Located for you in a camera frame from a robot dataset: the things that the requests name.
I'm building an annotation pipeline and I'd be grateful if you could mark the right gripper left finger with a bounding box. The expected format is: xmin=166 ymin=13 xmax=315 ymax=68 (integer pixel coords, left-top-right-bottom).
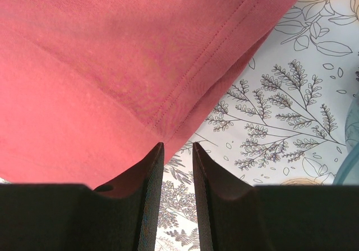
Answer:
xmin=1 ymin=143 xmax=164 ymax=250

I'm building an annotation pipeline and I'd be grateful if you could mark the pink t shirt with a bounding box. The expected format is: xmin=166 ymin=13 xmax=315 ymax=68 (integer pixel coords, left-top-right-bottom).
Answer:
xmin=1 ymin=0 xmax=297 ymax=187

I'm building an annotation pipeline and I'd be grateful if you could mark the floral table mat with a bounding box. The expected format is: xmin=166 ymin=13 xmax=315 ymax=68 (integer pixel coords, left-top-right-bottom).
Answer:
xmin=156 ymin=0 xmax=358 ymax=250

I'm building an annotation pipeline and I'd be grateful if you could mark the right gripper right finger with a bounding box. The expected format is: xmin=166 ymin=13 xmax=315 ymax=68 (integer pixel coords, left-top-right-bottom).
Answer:
xmin=192 ymin=143 xmax=358 ymax=250

